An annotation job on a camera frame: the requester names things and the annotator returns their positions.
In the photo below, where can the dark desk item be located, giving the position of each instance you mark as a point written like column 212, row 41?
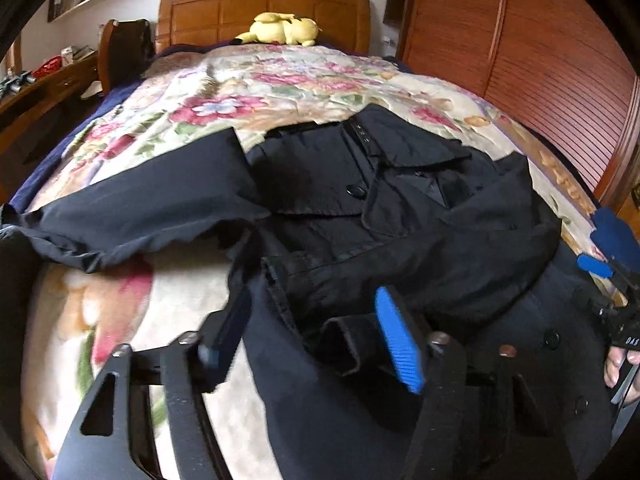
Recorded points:
column 17, row 84

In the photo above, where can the black coat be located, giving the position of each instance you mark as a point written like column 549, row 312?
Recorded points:
column 325, row 210

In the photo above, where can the wooden headboard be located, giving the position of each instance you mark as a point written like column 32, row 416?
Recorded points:
column 250, row 10

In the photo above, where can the floral blanket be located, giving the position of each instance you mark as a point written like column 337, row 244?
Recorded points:
column 300, row 80

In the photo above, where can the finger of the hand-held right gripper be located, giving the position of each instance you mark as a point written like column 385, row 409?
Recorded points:
column 595, row 264
column 610, row 232

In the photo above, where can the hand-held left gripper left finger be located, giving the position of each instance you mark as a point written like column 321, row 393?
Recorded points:
column 225, row 332

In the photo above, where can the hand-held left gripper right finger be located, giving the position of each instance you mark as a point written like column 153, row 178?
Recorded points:
column 400, row 340

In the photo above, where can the wooden chair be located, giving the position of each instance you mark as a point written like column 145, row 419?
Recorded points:
column 106, row 52

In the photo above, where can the wooden desk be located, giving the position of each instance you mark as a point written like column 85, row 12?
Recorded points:
column 30, row 107

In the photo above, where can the wooden wardrobe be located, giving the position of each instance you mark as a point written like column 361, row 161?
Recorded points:
column 525, row 35

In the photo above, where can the white box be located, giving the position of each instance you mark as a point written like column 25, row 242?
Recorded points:
column 66, row 55

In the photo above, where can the yellow plush toy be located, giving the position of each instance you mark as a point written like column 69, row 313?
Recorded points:
column 280, row 30

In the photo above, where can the dark bag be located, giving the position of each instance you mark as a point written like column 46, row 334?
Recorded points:
column 132, row 50

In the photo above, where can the navy bed sheet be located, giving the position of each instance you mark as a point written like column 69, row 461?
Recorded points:
column 55, row 160

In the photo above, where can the person's right hand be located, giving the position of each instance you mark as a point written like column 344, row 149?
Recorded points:
column 616, row 367

